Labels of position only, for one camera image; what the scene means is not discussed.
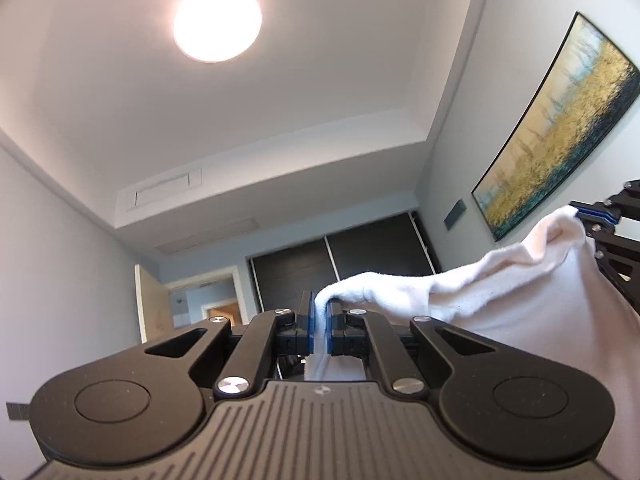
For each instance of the framed gold teal painting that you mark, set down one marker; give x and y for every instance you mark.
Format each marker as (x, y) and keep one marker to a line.
(560, 130)

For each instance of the grey wall socket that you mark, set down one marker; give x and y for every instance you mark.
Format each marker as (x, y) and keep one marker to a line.
(18, 411)

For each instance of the dark sliding door wardrobe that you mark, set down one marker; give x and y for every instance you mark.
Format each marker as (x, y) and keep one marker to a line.
(370, 252)

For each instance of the wooden door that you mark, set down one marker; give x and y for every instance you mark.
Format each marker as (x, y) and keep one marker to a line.
(152, 305)

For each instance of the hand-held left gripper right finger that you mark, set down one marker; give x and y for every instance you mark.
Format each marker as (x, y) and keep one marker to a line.
(331, 332)

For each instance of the round ceiling light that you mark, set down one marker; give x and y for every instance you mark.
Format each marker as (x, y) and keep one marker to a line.
(217, 22)

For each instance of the slotted ceiling air grille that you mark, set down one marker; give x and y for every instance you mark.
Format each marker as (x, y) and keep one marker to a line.
(205, 236)

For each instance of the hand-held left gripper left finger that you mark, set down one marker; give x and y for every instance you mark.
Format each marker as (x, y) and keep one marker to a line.
(309, 330)

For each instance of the white ceiling air vent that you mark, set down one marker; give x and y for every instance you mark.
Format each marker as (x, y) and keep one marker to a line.
(162, 191)

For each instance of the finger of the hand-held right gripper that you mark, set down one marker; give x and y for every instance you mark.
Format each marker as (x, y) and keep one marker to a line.
(617, 255)
(622, 200)

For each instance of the white garment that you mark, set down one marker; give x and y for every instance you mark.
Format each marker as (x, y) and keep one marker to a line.
(525, 305)

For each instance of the grey wall switch panel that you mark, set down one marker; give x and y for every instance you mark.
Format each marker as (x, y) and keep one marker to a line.
(455, 214)

